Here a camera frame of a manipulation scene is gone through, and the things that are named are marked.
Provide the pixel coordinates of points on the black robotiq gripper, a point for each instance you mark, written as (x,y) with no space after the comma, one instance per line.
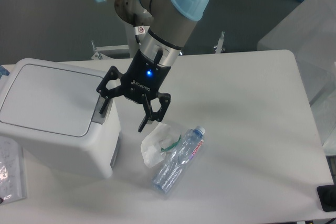
(144,82)

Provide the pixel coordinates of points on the white plastic trash can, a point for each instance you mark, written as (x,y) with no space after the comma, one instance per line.
(53,111)

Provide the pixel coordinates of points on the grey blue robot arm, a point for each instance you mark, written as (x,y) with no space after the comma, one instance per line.
(172,24)

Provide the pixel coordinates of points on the crumpled white paper wrapper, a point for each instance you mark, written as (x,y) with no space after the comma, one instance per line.
(158,144)

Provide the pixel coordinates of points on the crushed clear plastic bottle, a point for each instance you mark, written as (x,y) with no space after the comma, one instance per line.
(178,159)

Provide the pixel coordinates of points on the translucent plastic box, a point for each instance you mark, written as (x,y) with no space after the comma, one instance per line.
(309,33)

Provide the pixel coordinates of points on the black device at edge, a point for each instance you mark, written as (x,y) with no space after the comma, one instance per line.
(326,195)

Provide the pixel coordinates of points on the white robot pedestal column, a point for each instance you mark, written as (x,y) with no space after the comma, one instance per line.
(136,20)

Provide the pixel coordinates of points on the white metal base frame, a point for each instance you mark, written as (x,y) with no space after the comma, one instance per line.
(123,51)

